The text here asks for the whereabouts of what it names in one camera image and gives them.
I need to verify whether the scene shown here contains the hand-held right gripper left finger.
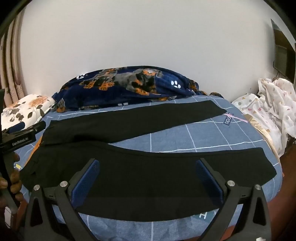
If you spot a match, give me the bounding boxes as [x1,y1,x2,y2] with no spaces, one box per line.
[23,158,100,241]

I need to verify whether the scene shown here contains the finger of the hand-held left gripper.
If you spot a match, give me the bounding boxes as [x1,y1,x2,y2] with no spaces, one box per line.
[25,121,47,134]

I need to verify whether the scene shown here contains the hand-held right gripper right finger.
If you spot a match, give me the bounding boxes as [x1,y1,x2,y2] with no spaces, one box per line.
[196,158,271,241]

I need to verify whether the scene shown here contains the black pants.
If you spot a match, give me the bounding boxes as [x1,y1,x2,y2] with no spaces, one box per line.
[20,100,277,222]

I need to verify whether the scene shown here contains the person's left hand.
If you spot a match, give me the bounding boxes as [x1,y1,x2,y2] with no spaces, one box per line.
[0,152,25,204]

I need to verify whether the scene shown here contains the white floral pillow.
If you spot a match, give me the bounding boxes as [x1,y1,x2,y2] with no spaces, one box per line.
[1,94,56,132]

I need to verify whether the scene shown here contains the blue grid bed sheet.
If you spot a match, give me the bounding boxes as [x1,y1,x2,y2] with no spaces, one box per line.
[5,95,284,241]

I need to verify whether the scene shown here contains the beige patterned curtain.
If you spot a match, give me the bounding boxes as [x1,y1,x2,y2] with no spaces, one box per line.
[0,10,26,108]

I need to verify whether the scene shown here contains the navy dog print blanket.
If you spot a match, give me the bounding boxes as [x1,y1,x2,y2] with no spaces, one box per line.
[51,66,225,113]

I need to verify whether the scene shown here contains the white patterned duvet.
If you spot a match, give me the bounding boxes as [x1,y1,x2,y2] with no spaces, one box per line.
[231,77,296,158]

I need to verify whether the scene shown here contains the dark framed window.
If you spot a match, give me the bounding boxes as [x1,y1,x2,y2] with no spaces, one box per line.
[270,19,296,85]

